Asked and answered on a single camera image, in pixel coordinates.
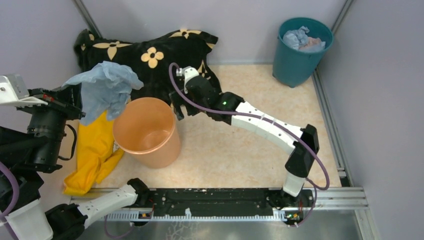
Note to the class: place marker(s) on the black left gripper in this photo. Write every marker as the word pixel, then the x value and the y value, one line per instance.
pixel 67 99

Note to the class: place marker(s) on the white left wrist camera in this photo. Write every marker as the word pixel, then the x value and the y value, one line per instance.
pixel 14 93

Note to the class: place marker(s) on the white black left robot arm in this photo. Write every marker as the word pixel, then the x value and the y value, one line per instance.
pixel 24 155

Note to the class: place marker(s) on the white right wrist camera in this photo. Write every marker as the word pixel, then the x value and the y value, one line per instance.
pixel 187 73

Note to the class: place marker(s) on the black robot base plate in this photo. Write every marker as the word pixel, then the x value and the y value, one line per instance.
pixel 222 202

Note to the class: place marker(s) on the orange plastic bin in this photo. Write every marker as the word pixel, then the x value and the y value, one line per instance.
pixel 147 130

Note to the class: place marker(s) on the aluminium frame rail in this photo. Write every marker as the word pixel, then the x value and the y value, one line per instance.
pixel 346 197

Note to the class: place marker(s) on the crumpled blue bag in bin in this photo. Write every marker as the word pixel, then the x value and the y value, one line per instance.
pixel 299 40

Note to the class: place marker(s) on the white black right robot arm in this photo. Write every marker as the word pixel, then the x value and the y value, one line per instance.
pixel 300 143

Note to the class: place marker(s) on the teal plastic bin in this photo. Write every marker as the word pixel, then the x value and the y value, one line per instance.
pixel 292 67

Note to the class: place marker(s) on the light blue trash bag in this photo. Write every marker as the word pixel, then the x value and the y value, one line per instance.
pixel 106 88

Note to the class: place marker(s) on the black floral pillow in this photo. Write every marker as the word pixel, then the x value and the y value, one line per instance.
pixel 150 59

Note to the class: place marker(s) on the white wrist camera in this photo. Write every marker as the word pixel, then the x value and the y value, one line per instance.
pixel 187 73
pixel 14 93

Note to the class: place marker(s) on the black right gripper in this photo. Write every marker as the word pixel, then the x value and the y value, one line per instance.
pixel 176 107

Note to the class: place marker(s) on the yellow cloth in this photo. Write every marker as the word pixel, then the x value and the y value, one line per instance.
pixel 97 155

